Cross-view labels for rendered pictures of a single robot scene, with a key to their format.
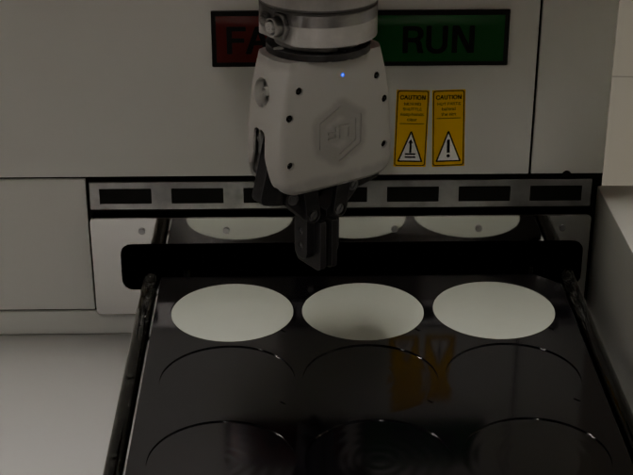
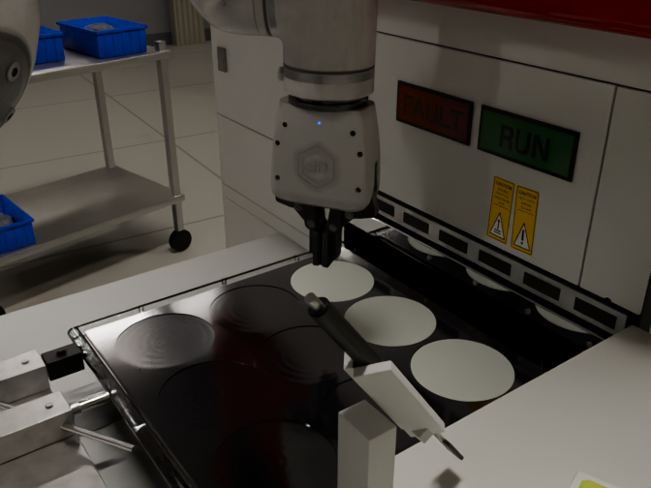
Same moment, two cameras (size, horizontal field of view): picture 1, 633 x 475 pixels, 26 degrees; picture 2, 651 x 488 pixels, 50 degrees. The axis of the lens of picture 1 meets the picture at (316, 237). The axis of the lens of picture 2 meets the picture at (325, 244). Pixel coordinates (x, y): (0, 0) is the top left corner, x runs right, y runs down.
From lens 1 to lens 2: 79 cm
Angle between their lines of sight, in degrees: 50
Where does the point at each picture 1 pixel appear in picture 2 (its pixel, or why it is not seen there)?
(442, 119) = (520, 211)
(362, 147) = (336, 185)
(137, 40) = not seen: hidden behind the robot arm
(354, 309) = (387, 316)
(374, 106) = (349, 157)
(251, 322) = (326, 289)
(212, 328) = (305, 282)
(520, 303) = (487, 376)
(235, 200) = (399, 218)
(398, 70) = (497, 160)
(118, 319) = not seen: hidden behind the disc
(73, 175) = not seen: hidden behind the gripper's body
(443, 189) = (513, 268)
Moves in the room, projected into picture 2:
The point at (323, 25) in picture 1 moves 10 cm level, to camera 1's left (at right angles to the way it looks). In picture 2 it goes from (292, 77) to (238, 58)
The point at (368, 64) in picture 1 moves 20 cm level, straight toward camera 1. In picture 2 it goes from (345, 122) to (126, 163)
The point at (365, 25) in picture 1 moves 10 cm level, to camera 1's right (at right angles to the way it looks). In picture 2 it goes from (324, 86) to (398, 113)
